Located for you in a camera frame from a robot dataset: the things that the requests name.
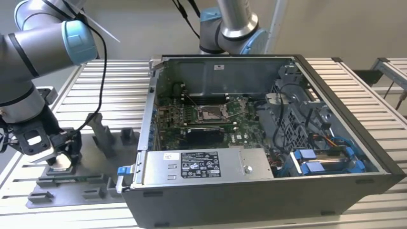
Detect silver CPU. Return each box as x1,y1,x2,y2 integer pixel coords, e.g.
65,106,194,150
54,152,74,170

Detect black RAM slot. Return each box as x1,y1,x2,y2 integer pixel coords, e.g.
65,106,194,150
182,93,231,104
183,120,237,126

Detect CPU socket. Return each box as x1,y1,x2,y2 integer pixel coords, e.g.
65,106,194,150
198,104,230,121

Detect grey plastic parts rack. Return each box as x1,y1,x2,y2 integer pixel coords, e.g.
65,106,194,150
26,113,142,209

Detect green RAM stick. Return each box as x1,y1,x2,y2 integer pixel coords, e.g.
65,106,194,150
47,175,105,184

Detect white zip tie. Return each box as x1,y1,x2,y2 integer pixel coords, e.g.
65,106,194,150
77,9,122,43

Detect black graphics card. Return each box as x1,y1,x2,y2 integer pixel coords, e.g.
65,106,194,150
179,126,226,146

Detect metal locking lever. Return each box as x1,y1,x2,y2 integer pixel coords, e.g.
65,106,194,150
186,94,221,120

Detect metal socket cover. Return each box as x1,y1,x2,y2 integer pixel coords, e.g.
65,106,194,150
222,96,249,119

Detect green motherboard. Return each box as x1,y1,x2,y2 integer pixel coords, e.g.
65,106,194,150
155,94,274,150

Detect silver power supply unit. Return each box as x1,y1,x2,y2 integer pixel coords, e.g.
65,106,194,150
142,148,275,186

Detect dark grey PC case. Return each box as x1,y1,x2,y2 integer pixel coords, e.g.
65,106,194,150
122,53,407,229

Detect grey metal drive cage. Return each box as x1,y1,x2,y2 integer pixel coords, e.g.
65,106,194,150
258,78,352,153

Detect blue disk carrier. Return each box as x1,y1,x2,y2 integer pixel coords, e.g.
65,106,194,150
293,148,354,160
300,160,368,176

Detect black camera cable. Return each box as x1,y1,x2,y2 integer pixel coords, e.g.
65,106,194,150
61,0,109,138

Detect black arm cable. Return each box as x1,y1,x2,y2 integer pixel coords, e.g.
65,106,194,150
171,0,202,40

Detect black case wire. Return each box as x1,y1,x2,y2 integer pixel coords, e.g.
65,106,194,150
273,83,316,153

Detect coloured power wires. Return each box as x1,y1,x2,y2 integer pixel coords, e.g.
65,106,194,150
313,135,340,147

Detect blue data wire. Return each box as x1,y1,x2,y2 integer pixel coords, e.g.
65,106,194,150
330,135,354,149

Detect black square bracket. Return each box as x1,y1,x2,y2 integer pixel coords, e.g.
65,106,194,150
353,69,385,87

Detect aluminium table frame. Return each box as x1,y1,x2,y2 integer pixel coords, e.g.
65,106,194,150
370,57,407,84

